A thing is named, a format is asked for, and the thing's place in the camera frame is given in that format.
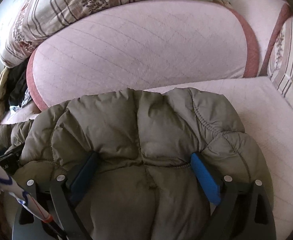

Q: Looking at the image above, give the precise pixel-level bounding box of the striped floral pillow on bolster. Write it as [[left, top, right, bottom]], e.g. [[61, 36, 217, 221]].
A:
[[0, 0, 144, 68]]

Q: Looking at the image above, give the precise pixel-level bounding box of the white rod with blue markings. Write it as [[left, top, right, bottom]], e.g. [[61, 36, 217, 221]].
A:
[[0, 166, 53, 223]]

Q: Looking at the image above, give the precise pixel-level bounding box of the olive quilted down jacket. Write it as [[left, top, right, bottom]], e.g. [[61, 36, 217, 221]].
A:
[[0, 88, 276, 239]]

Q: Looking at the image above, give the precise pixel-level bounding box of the striped floral pillow right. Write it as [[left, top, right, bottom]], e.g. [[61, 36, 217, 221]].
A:
[[267, 17, 293, 110]]

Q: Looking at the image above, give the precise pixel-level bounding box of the pink red-trimmed corner cushion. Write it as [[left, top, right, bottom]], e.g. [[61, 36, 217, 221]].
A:
[[211, 0, 292, 77]]

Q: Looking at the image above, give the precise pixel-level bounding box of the black left-hand gripper device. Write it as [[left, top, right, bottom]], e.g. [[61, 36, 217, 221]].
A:
[[0, 144, 24, 175]]

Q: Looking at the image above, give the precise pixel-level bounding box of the dark clothes pile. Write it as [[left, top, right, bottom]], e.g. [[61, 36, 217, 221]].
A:
[[4, 58, 32, 112]]

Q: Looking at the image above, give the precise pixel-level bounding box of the pink bolster cushion with red ends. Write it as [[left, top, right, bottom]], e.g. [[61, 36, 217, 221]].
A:
[[27, 0, 260, 110]]

